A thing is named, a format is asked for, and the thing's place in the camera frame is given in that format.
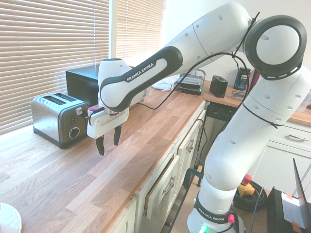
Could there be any small black box appliance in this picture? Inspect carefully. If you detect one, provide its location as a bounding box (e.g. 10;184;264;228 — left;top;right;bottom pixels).
209;75;229;99

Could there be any white plate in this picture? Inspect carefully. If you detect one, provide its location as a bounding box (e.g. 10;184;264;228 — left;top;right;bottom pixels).
0;202;23;233

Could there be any white cabinet drawer with handle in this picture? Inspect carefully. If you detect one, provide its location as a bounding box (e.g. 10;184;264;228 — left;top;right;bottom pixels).
270;120;311;153

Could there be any coiled black power cable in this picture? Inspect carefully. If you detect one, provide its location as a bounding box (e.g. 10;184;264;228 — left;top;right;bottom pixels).
232;179;268;214

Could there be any black plastic food container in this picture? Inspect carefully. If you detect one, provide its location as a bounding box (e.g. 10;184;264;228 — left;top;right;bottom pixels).
178;80;205;94

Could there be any white crumpled cloth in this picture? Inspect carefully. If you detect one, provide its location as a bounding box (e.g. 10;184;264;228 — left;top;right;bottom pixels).
152;75;185;91

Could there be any open black laptop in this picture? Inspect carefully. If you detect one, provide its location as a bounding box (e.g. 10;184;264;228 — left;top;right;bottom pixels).
292;158;311;230

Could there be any green metal clamp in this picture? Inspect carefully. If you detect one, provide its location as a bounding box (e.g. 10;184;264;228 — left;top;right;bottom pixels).
182;157;204;190

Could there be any dark bottle on counter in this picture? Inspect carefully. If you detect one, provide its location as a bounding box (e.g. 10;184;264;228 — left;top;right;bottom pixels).
233;67;251;90

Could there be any white cabinet door with handle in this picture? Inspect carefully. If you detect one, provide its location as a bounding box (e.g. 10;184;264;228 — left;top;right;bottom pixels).
143;155;181;216

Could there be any wooden window blind wide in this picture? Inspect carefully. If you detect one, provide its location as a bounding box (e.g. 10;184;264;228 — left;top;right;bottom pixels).
0;0;110;135

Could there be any stainless dishwasher front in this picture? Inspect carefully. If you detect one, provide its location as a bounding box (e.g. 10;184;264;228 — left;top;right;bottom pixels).
202;101;238;168

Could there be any wooden window blind narrow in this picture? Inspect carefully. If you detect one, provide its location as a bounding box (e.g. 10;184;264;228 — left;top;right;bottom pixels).
116;0;168;59

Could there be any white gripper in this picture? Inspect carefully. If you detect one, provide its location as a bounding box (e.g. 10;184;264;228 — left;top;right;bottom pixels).
86;107;130;156

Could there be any stainless steel two-slot toaster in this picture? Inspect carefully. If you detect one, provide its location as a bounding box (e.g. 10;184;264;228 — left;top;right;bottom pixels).
31;93;91;150

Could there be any yellow emergency stop button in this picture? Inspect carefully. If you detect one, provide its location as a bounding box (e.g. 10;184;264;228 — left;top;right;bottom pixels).
237;174;254;197

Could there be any black microwave oven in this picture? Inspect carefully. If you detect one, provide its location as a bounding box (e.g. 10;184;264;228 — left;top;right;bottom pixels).
65;64;101;104

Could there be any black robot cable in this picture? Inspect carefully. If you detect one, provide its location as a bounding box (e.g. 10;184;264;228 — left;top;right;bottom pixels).
138;11;278;129

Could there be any black box with paper label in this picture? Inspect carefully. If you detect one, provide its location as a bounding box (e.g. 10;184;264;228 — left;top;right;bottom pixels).
266;186;307;233

